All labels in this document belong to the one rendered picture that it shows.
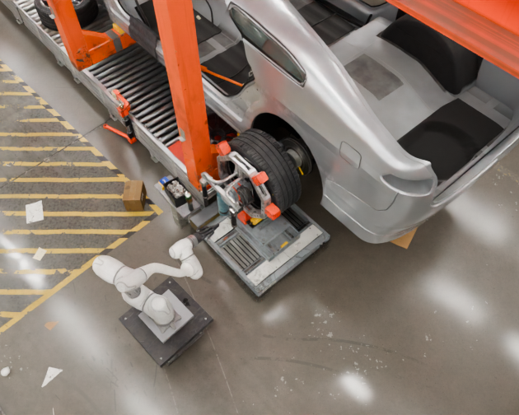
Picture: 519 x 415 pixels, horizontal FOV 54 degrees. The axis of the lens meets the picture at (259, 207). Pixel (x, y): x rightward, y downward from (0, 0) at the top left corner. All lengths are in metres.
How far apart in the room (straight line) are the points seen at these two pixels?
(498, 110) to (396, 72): 0.87
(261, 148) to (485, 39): 2.26
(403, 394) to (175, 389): 1.68
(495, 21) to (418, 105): 2.79
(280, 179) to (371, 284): 1.35
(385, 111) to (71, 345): 3.07
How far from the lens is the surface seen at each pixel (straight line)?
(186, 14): 3.11
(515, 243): 5.03
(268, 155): 3.58
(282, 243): 4.35
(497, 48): 1.58
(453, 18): 1.65
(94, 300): 4.49
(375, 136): 3.07
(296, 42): 3.35
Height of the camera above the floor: 3.90
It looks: 56 degrees down
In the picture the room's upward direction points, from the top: 1 degrees counter-clockwise
